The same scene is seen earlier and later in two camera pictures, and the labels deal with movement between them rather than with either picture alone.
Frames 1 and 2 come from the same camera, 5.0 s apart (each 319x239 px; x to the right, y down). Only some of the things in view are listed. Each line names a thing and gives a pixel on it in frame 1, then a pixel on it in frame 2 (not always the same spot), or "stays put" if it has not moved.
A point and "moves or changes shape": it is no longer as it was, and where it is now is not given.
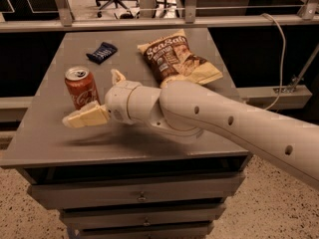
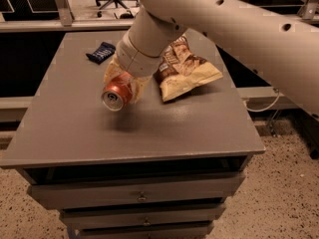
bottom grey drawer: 139,229 stays put
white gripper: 117,100 -> 136,60
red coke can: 81,86 moves or changes shape
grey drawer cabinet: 121,180 stays put
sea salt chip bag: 170,58 stays put
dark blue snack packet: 105,51 stays put
